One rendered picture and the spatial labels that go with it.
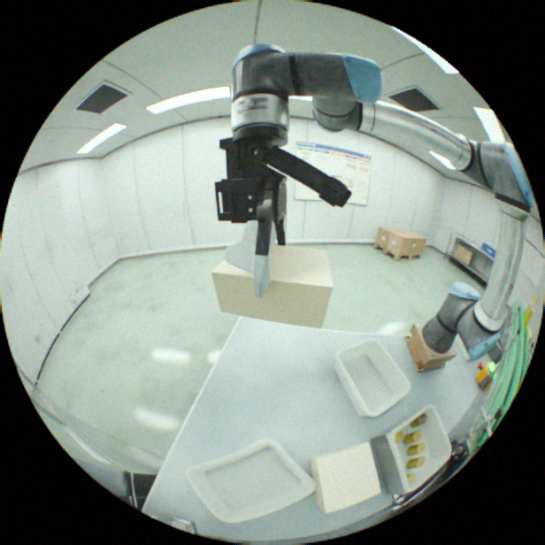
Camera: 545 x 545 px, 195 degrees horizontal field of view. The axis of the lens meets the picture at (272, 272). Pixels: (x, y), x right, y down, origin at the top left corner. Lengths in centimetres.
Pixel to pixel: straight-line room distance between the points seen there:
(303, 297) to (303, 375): 36
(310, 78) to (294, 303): 28
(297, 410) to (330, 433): 11
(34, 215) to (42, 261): 69
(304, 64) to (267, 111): 8
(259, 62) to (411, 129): 27
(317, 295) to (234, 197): 16
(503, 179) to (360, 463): 61
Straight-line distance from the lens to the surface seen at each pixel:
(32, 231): 329
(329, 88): 24
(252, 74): 24
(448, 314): 64
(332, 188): 20
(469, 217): 674
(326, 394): 52
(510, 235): 46
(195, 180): 341
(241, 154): 23
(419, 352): 70
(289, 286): 19
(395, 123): 37
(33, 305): 322
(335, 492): 44
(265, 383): 51
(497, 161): 45
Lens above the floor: 123
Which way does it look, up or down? 30 degrees down
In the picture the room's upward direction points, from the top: straight up
